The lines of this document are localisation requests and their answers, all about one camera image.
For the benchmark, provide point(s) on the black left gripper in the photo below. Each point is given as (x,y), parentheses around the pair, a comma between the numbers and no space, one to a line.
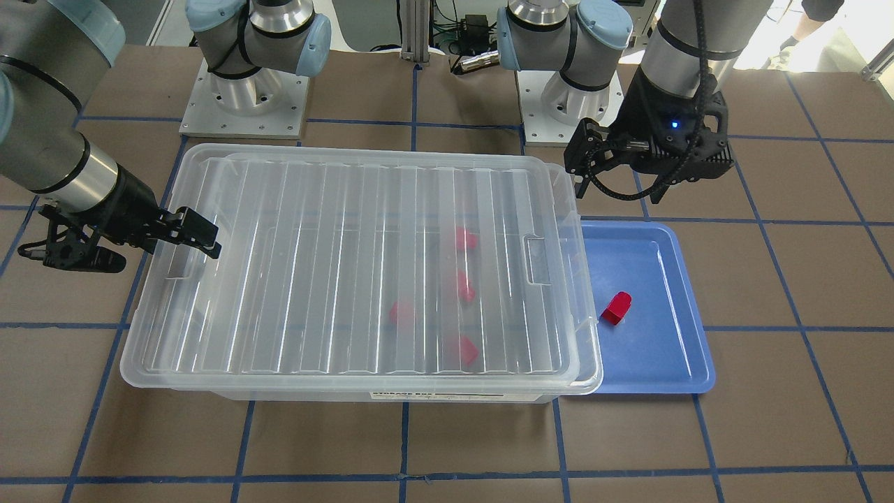
(637,120)

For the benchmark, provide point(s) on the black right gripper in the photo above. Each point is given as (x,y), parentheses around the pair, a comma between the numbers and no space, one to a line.
(131,200)

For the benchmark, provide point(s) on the red block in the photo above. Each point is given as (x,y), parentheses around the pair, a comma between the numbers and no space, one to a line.
(466,351)
(402,312)
(465,290)
(465,240)
(617,309)

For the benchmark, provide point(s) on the clear plastic box lid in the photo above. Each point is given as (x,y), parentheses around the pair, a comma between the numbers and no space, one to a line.
(356,265)

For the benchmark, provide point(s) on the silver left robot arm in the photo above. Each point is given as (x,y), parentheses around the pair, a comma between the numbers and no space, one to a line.
(584,42)

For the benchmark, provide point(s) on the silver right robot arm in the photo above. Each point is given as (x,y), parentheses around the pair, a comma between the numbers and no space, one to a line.
(54,54)

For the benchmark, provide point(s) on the blue plastic tray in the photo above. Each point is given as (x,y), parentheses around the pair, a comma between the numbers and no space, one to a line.
(659,346)

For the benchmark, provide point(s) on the clear plastic storage box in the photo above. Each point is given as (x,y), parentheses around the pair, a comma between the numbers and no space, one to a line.
(363,279)

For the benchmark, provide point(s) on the red block under lid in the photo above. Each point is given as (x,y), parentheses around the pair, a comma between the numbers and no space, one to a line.
(402,312)

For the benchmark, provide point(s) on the aluminium frame post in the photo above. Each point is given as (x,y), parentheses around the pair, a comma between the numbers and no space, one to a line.
(415,28)

